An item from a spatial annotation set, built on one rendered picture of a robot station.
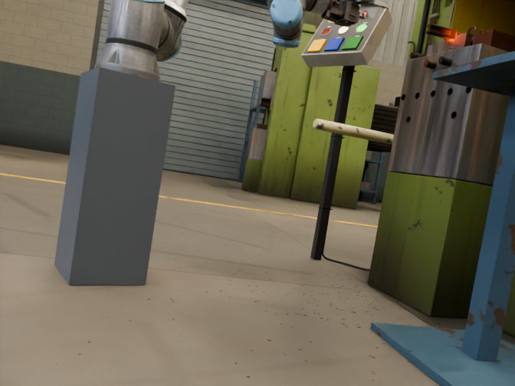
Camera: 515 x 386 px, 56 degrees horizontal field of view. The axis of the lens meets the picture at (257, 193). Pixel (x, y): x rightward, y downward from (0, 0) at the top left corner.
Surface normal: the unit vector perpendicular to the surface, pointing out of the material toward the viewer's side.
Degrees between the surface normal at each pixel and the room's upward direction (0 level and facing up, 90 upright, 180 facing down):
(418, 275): 90
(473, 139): 90
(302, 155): 90
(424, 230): 90
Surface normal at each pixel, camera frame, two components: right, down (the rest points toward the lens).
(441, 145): -0.92, -0.13
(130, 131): 0.54, 0.14
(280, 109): 0.10, 0.07
